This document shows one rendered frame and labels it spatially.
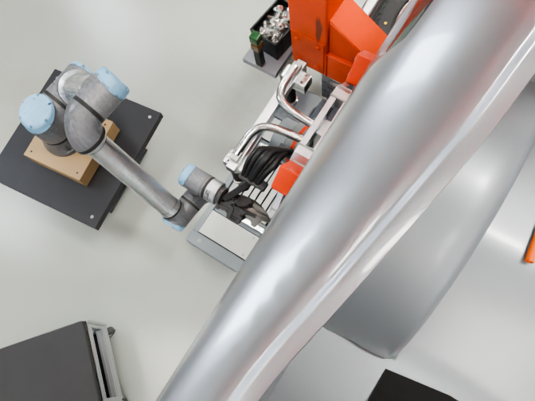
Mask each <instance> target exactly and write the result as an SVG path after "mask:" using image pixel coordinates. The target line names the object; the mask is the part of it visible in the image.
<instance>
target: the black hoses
mask: <svg viewBox="0 0 535 401"><path fill-rule="evenodd" d="M294 151H295V150H293V149H292V148H290V147H288V146H286V145H284V144H282V143H280V145H279V147H275V146H257V147H256V148H255V149H254V150H253V151H252V152H251V153H250V154H249V155H248V157H247V158H246V160H245V162H244V165H243V168H242V170H241V172H240V174H239V175H238V177H239V179H241V180H243V181H245V182H247V183H249V184H250V185H252V186H254V187H255V188H257V189H259V190H260V191H262V192H264V191H265V189H266V188H267V187H268V183H267V182H266V181H264V179H265V178H266V177H267V176H268V175H269V174H270V173H271V172H272V171H273V170H274V169H275V168H276V167H277V166H278V164H279V163H280V162H281V161H282V160H283V159H284V158H288V159H290V158H291V156H292V154H293V153H294Z"/></svg>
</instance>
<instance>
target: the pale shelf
mask: <svg viewBox="0 0 535 401"><path fill-rule="evenodd" d="M292 54H293V52H292V45H291V46H290V47H289V48H288V50H287V51H286V52H285V53H284V54H283V55H282V56H281V57H280V58H279V59H278V60H276V59H275V58H273V57H272V56H270V55H268V54H267V53H266V52H264V59H265V62H266V63H265V65H264V66H263V67H262V68H260V67H258V66H257V65H256V60H255V57H254V52H253V50H252V49H251V48H250V49H249V50H248V51H247V53H246V54H245V55H244V57H243V62H244V63H246V64H249V65H251V66H252V67H253V68H256V69H258V70H260V71H261V72H264V73H266V74H268V75H269V76H272V77H274V78H276V77H277V76H278V75H279V74H280V72H281V71H282V69H283V67H284V66H285V64H286V63H287V62H288V60H289V59H290V58H291V56H292Z"/></svg>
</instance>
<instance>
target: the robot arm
mask: <svg viewBox="0 0 535 401"><path fill-rule="evenodd" d="M129 92H130V90H129V88H128V87H127V86H126V85H125V84H124V83H123V82H122V81H121V80H120V79H119V78H118V77H116V76H115V75H114V74H113V73H112V72H111V71H110V70H109V69H108V68H106V67H105V66H102V67H101V68H100V69H97V70H96V73H94V72H93V71H92V70H90V69H89V68H88V67H85V66H84V65H83V64H81V63H80V62H79V61H73V62H72V63H71V64H69V65H68V66H67V68H66V69H65V70H64V71H63V72H62V73H61V74H60V75H59V76H58V77H57V78H56V79H55V80H54V81H53V82H52V83H51V84H50V86H49V87H48V88H47V89H46V90H45V91H44V92H43V93H42V94H33V95H30V96H28V97H27V98H26V99H24V102H23V103H21V106H20V108H19V119H20V121H21V123H22V125H23V126H24V127H25V128H26V129H27V130H28V131H29V132H31V133H32V134H34V135H35V136H37V137H38V138H39V139H40V140H41V141H42V142H43V144H44V146H45V148H46V149H47V151H48V152H50V153H51V154H53V155H55V156H58V157H67V156H70V155H72V154H74V153H76V152H78V153H79V154H81V155H87V154H88V155H89V156H90V157H92V158H93V159H94V160H95V161H97V162H98V163H99V164H101V165H102V167H104V168H105V169H106V170H107V171H109V172H110V173H111V174H112V175H114V176H115V177H116V178H117V179H119V180H120V181H121V182H122V183H124V184H125V186H127V187H128V188H129V189H130V190H132V191H133V192H134V193H136V194H137V195H138V196H139V197H141V198H142V199H143V200H144V201H145V202H147V203H148V204H149V205H150V206H151V207H152V208H154V209H155V210H156V211H157V212H159V213H160V214H161V215H162V216H163V218H162V221H163V222H165V223H166V224H168V225H169V226H170V227H172V228H173V229H174V230H176V231H178V232H181V231H182V230H183V229H184V228H186V227H187V225H188V223H189V222H190V221H191V220H192V219H193V218H194V217H195V216H196V214H197V213H198V212H199V211H200V210H201V208H202V207H203V206H204V205H205V204H207V203H211V204H216V207H215V208H216V209H217V210H218V209H219V208H221V209H223V210H225V211H226V212H227V213H228V214H226V215H227V216H226V218H227V219H228V220H230V221H232V222H233V223H234V224H237V225H238V224H239V223H240V222H242V221H243V220H244V219H245V218H246V217H247V218H249V219H250V221H251V226H253V227H256V226H257V225H258V224H259V223H261V221H263V222H268V223H269V221H270V219H269V218H268V217H269V215H268V214H267V212H266V211H265V210H264V208H263V207H262V206H261V205H260V204H259V203H258V202H257V201H255V200H253V199H251V198H250V197H246V196H244V195H240V193H242V192H243V191H248V190H249V189H250V187H251V185H250V184H249V183H247V182H244V183H243V184H241V185H239V186H237V187H236V188H235V189H233V190H232V191H230V192H228V188H227V187H226V184H225V183H224V182H222V181H220V180H218V179H217V178H215V177H213V176H212V175H210V174H208V173H206V172H205V171H204V170H202V169H199V168H198V167H197V166H196V165H193V164H188V165H187V166H186V167H185V168H184V169H183V170H182V171H181V173H180V175H179V178H178V184H179V185H181V186H183V187H184V188H186V189H187V190H186V191H185V192H184V194H183V195H182V196H181V197H180V198H179V199H178V198H177V197H175V196H174V195H173V194H172V193H171V192H169V191H168V190H167V189H166V188H165V187H164V186H163V185H161V184H160V183H159V182H158V181H157V180H156V179H155V178H153V177H152V176H151V175H150V174H149V173H148V172H147V171H146V170H145V169H144V168H143V167H142V166H140V165H139V164H138V163H137V162H136V161H135V160H134V159H133V158H131V157H130V156H129V155H128V154H127V153H126V152H124V151H123V150H122V149H121V148H120V147H119V146H117V145H116V144H115V143H114V142H113V141H112V140H111V139H110V138H109V137H108V136H107V135H106V129H105V128H104V127H103V126H102V123H103V122H104V121H105V120H106V118H107V117H108V116H109V115H110V114H111V113H112V112H113V111H114V110H115V109H116V108H117V107H118V106H119V105H120V103H121V102H122V101H123V100H124V99H126V98H127V95H128V94H129ZM250 207H251V208H250Z"/></svg>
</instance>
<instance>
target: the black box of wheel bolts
mask: <svg viewBox="0 0 535 401"><path fill-rule="evenodd" d="M250 30H251V33H252V31H253V30H255V31H257V32H259V33H261V34H262V38H263V40H262V41H263V43H264V47H263V51H264V52H266V53H267V54H268V55H270V56H272V57H273V58H275V59H276V60H278V59H279V58H280V57H281V56H282V55H283V54H284V53H285V52H286V51H287V50H288V48H289V47H290V46H291V45H292V43H291V27H290V18H289V9H288V1H287V0H275V1H274V2H273V3H272V4H271V6H270V7H269V8H268V9H267V10H266V11H265V12H264V14H263V15H262V16H261V17H260V18H259V19H258V20H257V22H256V23H255V24H254V25H253V26H252V27H251V28H250Z"/></svg>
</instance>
